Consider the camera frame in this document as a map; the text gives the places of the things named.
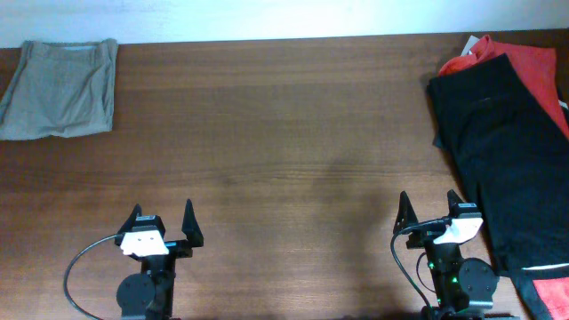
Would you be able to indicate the folded khaki shorts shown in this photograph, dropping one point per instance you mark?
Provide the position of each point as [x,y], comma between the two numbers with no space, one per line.
[63,90]

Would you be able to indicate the white paper tag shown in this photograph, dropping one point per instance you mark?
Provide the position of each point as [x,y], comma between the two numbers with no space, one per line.
[472,40]

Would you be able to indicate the black garment under t-shirt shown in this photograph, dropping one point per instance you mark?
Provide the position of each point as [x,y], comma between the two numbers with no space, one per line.
[544,292]

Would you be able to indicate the black shorts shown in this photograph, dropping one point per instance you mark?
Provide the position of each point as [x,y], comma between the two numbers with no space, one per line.
[511,158]

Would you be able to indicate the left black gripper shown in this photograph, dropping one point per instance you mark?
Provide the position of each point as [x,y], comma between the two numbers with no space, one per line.
[193,235]

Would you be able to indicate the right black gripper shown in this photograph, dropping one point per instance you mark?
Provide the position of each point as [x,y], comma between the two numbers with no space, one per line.
[405,215]

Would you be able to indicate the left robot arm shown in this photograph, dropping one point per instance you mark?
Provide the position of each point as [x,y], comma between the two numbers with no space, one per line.
[148,294]

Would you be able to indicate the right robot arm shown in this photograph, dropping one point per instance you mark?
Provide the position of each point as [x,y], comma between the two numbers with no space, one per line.
[464,287]

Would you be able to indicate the red printed t-shirt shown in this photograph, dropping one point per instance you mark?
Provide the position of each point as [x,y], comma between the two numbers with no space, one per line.
[536,68]

